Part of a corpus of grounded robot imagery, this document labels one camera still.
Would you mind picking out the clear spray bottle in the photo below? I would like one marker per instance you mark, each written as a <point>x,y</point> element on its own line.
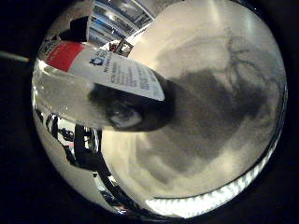
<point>102,90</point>

